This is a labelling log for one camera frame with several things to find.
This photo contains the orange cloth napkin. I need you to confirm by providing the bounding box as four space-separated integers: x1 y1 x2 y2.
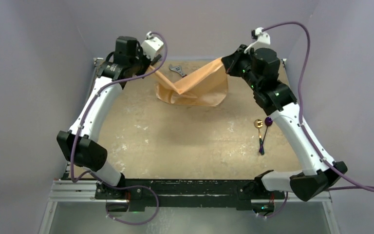
152 58 228 107

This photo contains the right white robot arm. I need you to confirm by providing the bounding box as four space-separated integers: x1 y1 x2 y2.
221 45 348 201

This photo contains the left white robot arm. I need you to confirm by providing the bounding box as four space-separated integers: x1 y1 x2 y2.
56 32 167 199

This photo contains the purple spoon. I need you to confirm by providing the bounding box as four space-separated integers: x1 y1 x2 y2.
259 117 273 155

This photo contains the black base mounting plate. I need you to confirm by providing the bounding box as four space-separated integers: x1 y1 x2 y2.
95 178 283 212

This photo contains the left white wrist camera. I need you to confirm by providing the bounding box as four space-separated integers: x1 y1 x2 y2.
141 31 164 61

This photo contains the red handled adjustable wrench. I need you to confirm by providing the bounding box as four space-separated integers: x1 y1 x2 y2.
168 64 187 78

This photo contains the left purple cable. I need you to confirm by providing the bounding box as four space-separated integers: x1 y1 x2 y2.
70 31 168 226

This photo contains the aluminium frame rail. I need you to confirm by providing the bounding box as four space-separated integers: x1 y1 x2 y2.
49 180 332 203

